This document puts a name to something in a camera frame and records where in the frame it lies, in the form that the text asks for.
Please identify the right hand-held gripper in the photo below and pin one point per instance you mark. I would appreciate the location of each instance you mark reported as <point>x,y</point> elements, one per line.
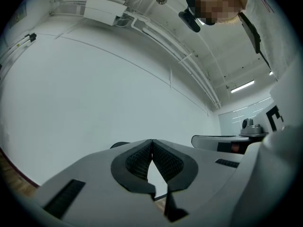
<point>267,119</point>

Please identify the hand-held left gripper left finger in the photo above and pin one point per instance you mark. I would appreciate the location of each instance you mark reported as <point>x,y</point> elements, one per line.
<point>94,181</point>

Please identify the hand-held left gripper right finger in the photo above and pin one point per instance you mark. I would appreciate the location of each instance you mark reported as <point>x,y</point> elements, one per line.
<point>203,174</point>

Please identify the dark rounded object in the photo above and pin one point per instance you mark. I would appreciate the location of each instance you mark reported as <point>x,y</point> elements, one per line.
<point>119,145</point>

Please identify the long ceiling tube light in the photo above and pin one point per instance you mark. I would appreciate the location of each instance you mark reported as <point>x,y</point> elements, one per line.
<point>242,86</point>

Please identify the white ceiling pipes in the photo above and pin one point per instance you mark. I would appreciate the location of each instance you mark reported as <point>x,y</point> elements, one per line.
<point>180,55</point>

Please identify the person's white shirt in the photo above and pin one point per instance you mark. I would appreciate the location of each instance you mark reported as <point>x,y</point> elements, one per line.
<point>274,20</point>

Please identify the person's head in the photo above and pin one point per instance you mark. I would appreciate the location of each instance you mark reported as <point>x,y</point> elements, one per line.
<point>220,3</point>

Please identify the round ceiling sensor dome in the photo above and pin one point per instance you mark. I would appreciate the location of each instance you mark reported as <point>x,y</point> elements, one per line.
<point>162,0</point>

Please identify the white stand with black head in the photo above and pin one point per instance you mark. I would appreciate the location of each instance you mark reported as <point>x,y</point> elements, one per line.
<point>26,40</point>

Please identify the white air conditioner unit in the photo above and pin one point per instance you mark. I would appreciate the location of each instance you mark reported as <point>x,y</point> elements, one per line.
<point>106,7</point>

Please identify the black head-mounted camera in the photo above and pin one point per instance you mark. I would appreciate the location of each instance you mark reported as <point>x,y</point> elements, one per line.
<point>190,20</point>

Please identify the wall sign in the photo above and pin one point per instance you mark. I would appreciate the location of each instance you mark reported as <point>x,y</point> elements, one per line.
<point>20,13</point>

